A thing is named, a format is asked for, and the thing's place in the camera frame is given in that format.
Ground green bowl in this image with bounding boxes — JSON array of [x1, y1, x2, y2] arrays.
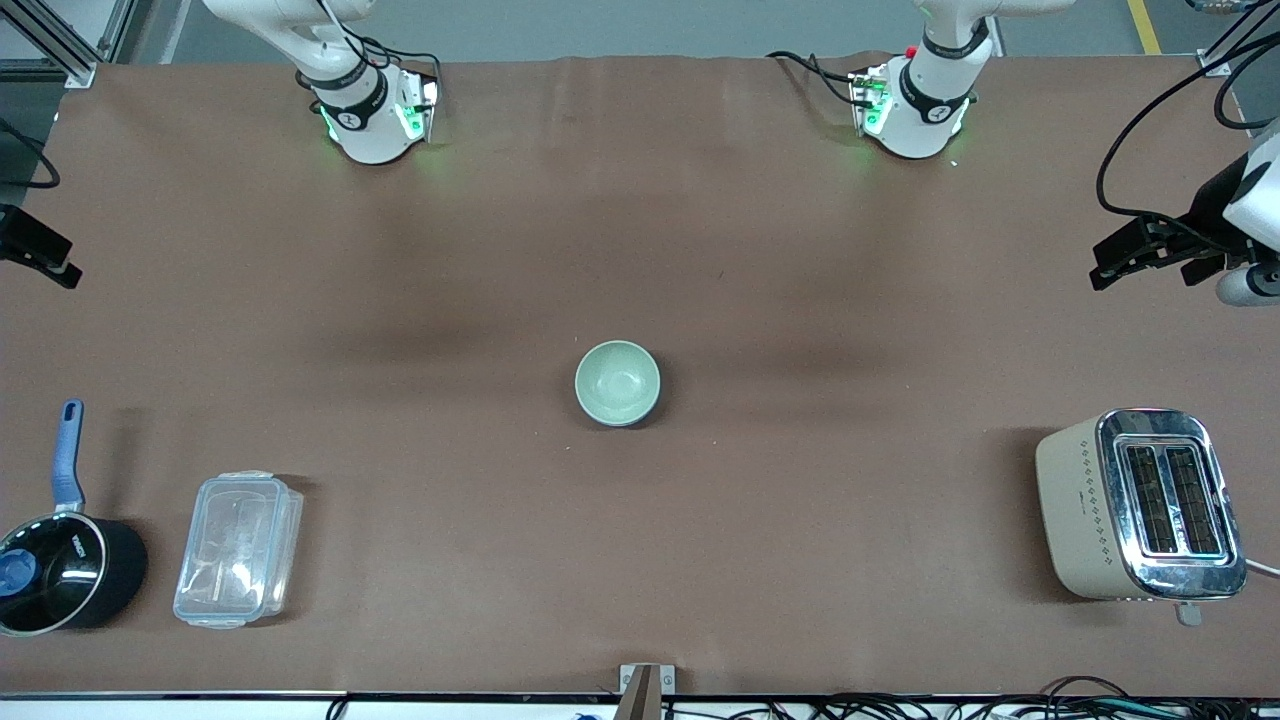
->
[[575, 340, 661, 423]]

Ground beige chrome toaster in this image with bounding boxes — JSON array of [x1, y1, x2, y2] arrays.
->
[[1035, 408, 1249, 628]]

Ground glass lid with blue knob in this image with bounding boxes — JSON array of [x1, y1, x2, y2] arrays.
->
[[0, 513, 107, 634]]

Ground clear plastic food container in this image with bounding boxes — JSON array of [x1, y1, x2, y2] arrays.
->
[[173, 471, 304, 630]]

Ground brown table cover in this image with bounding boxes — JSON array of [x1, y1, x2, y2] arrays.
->
[[0, 52, 1280, 698]]

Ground aluminium frame profile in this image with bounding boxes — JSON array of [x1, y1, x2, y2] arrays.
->
[[0, 0, 101, 89], [1197, 0, 1280, 78]]

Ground base plate with green light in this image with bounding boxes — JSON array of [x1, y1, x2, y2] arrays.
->
[[398, 72, 441, 143], [849, 65, 893, 138]]

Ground black saucepan with blue handle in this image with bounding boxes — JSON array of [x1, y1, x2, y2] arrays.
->
[[0, 400, 149, 638]]

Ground black left arm base cable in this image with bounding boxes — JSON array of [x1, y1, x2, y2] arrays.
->
[[768, 50, 863, 106]]

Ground black arm base cable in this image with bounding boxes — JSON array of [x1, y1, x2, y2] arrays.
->
[[768, 50, 863, 106], [312, 0, 443, 106]]

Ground black right arm base cable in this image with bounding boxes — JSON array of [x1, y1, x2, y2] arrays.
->
[[312, 0, 443, 106]]

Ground black cable bundle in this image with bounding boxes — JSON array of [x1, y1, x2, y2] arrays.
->
[[790, 675, 1280, 720]]

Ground grey metal mount bracket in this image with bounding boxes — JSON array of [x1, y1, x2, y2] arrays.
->
[[619, 663, 677, 720]]

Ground brown post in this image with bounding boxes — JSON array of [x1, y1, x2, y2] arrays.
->
[[622, 666, 663, 720]]

